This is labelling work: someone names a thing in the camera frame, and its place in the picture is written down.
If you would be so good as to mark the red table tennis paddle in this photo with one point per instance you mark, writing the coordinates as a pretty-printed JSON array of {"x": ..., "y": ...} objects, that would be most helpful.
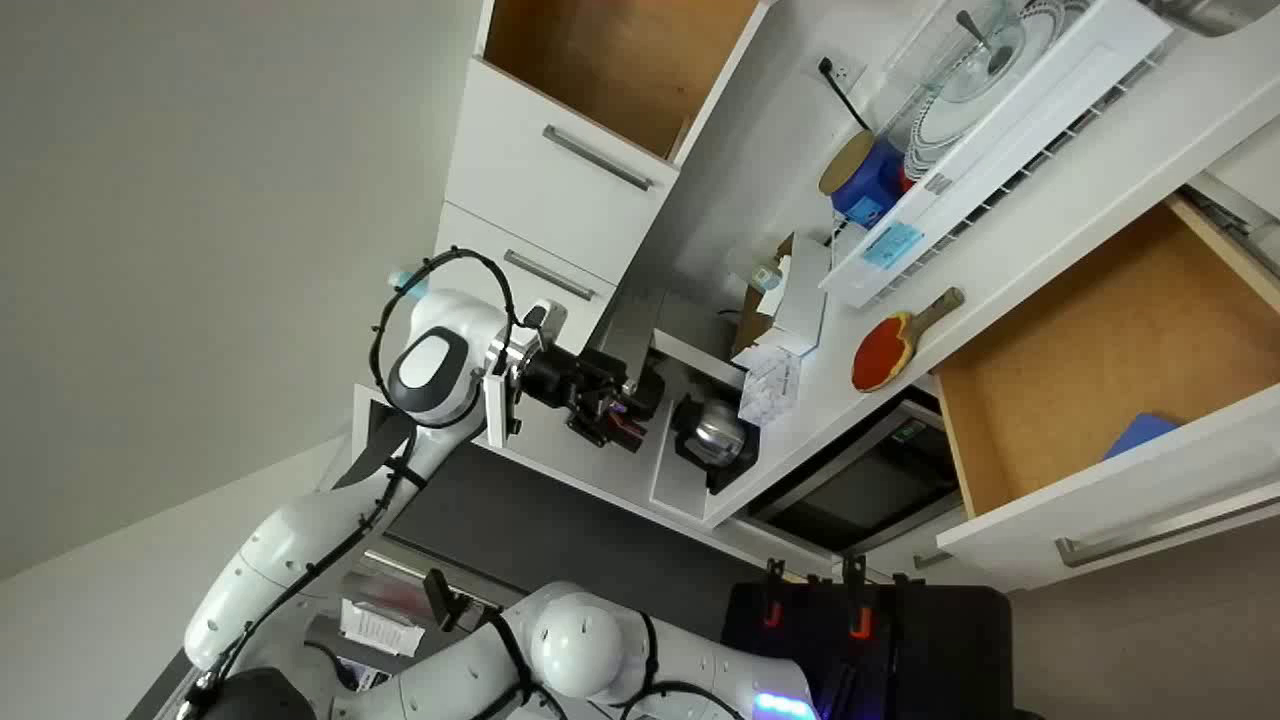
[{"x": 882, "y": 350}]

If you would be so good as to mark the clear glass plate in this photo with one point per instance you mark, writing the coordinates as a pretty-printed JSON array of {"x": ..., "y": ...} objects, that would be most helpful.
[{"x": 982, "y": 80}]

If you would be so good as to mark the shiny metal pot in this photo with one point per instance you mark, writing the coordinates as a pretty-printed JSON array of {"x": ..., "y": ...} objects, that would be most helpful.
[{"x": 709, "y": 435}]

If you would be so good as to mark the brown cardboard box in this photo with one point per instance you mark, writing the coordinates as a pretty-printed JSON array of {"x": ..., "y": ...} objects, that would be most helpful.
[{"x": 750, "y": 313}]

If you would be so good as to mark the blue plastic cup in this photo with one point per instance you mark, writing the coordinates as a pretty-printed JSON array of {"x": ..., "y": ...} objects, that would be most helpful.
[{"x": 868, "y": 184}]

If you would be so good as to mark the black oven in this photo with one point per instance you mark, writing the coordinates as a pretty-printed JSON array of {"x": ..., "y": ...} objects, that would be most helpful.
[{"x": 861, "y": 485}]

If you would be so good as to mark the white paper packet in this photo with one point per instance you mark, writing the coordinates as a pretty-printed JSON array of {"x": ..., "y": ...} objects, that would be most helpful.
[{"x": 380, "y": 626}]

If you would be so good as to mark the black case with orange clamps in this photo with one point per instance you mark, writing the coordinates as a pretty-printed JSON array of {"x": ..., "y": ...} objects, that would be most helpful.
[{"x": 882, "y": 645}]

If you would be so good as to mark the empty white wooden drawer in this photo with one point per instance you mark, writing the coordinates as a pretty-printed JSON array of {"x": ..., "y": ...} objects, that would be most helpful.
[{"x": 612, "y": 66}]

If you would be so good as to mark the white drawer with wooden bottom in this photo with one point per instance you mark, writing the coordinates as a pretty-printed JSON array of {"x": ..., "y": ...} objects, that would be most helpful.
[{"x": 1120, "y": 347}]

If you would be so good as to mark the light blue sponge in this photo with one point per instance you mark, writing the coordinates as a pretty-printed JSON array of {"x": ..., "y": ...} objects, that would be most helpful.
[{"x": 892, "y": 245}]

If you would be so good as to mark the white kitchen cabinet unit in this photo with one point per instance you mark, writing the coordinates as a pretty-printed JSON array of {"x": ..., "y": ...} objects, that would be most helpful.
[{"x": 747, "y": 175}]

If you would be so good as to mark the white dish rack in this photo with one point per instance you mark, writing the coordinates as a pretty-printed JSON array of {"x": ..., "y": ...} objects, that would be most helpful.
[{"x": 1024, "y": 115}]

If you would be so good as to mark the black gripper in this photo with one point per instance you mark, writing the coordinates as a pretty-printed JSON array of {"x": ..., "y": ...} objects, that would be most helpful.
[{"x": 579, "y": 383}]

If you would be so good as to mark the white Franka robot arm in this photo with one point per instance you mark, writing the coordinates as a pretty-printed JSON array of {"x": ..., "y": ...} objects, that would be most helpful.
[{"x": 305, "y": 535}]

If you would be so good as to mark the blue foam eraser block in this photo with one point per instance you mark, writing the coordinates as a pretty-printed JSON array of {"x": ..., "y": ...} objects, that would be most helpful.
[{"x": 1142, "y": 430}]

